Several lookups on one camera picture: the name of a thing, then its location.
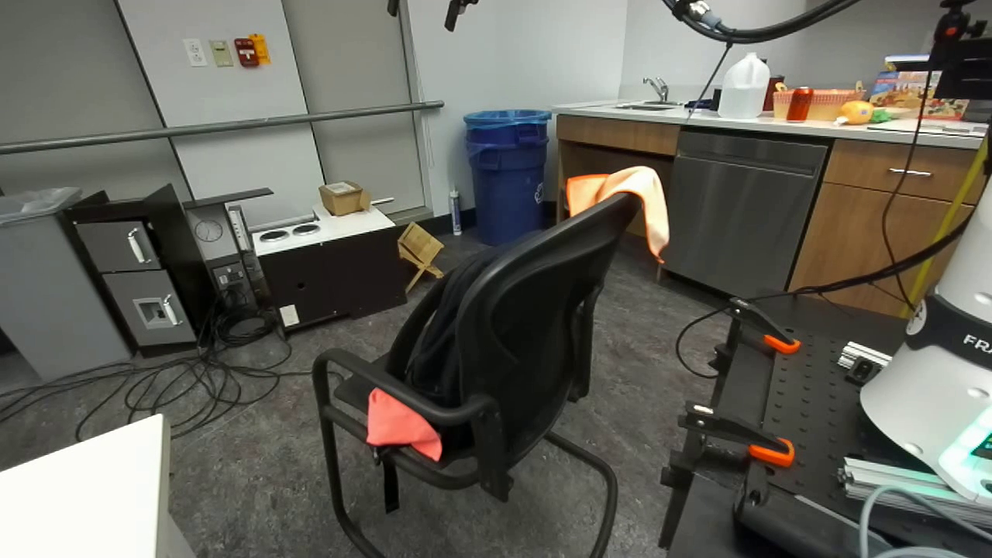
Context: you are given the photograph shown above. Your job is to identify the cream orange towel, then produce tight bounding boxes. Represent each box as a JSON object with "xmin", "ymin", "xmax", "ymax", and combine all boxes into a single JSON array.
[{"xmin": 560, "ymin": 163, "xmax": 675, "ymax": 262}]

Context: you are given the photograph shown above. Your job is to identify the black mesh office chair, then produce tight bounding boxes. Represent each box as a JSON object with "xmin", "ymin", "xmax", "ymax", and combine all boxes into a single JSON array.
[{"xmin": 308, "ymin": 190, "xmax": 644, "ymax": 558}]

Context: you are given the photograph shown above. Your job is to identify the red yellow fire alarm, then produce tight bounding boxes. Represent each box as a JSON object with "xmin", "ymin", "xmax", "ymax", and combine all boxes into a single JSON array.
[{"xmin": 232, "ymin": 31, "xmax": 272, "ymax": 72}]

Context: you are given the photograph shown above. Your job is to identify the blue trash bin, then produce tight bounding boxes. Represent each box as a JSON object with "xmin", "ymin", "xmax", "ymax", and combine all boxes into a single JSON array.
[{"xmin": 461, "ymin": 109, "xmax": 553, "ymax": 244}]

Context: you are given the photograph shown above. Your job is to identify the small cardboard box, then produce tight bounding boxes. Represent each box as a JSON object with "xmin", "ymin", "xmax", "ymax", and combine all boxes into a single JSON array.
[{"xmin": 320, "ymin": 180, "xmax": 373, "ymax": 217}]

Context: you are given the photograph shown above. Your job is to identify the chrome sink faucet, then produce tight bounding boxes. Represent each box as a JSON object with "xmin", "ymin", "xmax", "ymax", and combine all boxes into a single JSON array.
[{"xmin": 639, "ymin": 75, "xmax": 675, "ymax": 109}]

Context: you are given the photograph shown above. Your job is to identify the black toy stove white top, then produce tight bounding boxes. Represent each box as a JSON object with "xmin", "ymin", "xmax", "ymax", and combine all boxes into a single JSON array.
[{"xmin": 249, "ymin": 206, "xmax": 409, "ymax": 332}]

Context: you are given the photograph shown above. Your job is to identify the white plastic jug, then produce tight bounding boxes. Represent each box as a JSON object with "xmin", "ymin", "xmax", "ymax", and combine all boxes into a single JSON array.
[{"xmin": 716, "ymin": 51, "xmax": 770, "ymax": 120}]

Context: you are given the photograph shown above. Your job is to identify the stainless steel dishwasher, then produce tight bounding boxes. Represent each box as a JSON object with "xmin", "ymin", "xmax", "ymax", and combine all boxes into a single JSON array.
[{"xmin": 664, "ymin": 127, "xmax": 833, "ymax": 305}]

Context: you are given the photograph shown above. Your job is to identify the red bottle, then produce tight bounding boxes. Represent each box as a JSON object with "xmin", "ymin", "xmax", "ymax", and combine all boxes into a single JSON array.
[{"xmin": 784, "ymin": 83, "xmax": 814, "ymax": 125}]

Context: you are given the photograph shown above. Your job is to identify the black drawer cabinet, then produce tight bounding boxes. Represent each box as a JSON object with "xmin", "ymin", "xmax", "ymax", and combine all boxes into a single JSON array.
[{"xmin": 64, "ymin": 182, "xmax": 208, "ymax": 357}]

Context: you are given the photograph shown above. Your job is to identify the orange plastic container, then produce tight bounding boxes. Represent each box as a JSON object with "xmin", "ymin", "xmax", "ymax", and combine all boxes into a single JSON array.
[{"xmin": 809, "ymin": 86, "xmax": 862, "ymax": 125}]

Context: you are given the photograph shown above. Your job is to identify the yellow toy fruit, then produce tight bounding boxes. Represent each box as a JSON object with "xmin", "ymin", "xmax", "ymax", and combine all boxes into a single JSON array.
[{"xmin": 837, "ymin": 99, "xmax": 877, "ymax": 127}]

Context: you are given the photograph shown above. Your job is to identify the grey bin cabinet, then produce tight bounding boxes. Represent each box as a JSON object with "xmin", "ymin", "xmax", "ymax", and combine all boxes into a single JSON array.
[{"xmin": 0, "ymin": 182, "xmax": 133, "ymax": 385}]

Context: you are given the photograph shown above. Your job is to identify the wooden counter cabinet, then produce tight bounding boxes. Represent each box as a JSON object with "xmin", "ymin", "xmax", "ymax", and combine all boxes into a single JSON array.
[{"xmin": 553, "ymin": 99, "xmax": 987, "ymax": 321}]

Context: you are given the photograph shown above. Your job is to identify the colourful printed box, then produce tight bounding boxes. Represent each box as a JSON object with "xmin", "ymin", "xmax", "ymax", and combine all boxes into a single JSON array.
[{"xmin": 877, "ymin": 56, "xmax": 971, "ymax": 125}]

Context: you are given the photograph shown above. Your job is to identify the black perforated breadboard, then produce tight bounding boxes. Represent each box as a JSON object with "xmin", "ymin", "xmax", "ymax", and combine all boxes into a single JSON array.
[{"xmin": 709, "ymin": 291, "xmax": 992, "ymax": 558}]

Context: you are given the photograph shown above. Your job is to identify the white table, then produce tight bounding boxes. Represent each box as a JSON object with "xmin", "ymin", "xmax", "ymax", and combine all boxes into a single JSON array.
[{"xmin": 0, "ymin": 412, "xmax": 177, "ymax": 558}]

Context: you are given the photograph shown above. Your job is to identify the grey wall rail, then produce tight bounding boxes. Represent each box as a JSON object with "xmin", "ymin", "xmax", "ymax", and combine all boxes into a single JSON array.
[{"xmin": 0, "ymin": 99, "xmax": 447, "ymax": 161}]

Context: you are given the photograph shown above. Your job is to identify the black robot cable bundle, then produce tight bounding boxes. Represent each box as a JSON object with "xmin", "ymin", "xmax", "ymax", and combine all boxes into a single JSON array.
[{"xmin": 661, "ymin": 0, "xmax": 992, "ymax": 381}]

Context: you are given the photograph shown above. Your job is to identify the black floor cables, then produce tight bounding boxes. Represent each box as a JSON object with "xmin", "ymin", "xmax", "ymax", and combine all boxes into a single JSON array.
[{"xmin": 0, "ymin": 328, "xmax": 313, "ymax": 443}]

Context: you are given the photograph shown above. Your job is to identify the black clamp orange handle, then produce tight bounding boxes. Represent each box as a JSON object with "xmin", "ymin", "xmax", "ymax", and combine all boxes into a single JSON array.
[
  {"xmin": 657, "ymin": 401, "xmax": 800, "ymax": 552},
  {"xmin": 709, "ymin": 293, "xmax": 806, "ymax": 379}
]

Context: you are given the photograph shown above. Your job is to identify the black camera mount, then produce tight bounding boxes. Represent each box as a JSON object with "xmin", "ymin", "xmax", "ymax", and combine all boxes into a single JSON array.
[{"xmin": 927, "ymin": 0, "xmax": 992, "ymax": 102}]

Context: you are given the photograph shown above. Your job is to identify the silver metal bracket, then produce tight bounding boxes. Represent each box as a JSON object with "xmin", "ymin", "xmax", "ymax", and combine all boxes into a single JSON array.
[{"xmin": 833, "ymin": 338, "xmax": 896, "ymax": 385}]

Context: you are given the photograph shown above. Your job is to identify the white hose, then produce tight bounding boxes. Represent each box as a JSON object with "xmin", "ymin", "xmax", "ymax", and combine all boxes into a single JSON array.
[{"xmin": 853, "ymin": 482, "xmax": 971, "ymax": 558}]

